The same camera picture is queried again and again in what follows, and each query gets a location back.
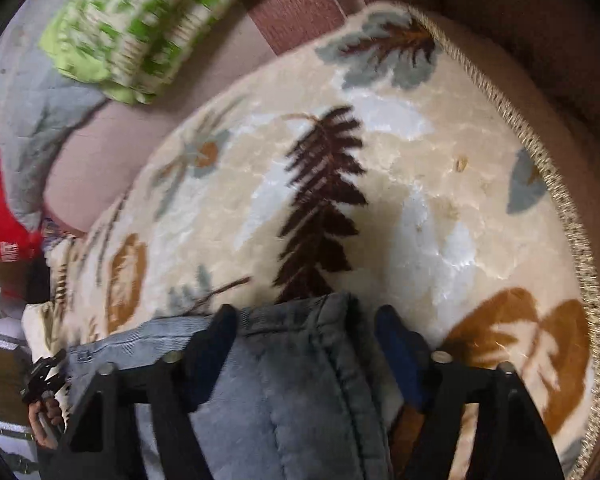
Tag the grey denim pants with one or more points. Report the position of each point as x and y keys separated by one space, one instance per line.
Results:
x=290 y=400

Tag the cream leaf print blanket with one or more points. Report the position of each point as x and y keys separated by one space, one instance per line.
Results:
x=405 y=185

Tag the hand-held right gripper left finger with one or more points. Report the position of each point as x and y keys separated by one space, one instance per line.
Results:
x=214 y=352

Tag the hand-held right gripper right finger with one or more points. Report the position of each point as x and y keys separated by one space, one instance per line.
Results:
x=401 y=356

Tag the red bag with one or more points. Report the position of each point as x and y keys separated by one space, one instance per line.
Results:
x=0 y=210

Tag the grey quilt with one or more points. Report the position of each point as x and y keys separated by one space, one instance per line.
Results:
x=25 y=110

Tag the small colourful printed cloth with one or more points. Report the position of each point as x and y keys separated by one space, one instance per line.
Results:
x=55 y=227

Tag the person's left hand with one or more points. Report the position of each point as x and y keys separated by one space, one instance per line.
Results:
x=45 y=422

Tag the green patterned cloth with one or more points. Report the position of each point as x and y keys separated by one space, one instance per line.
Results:
x=130 y=20

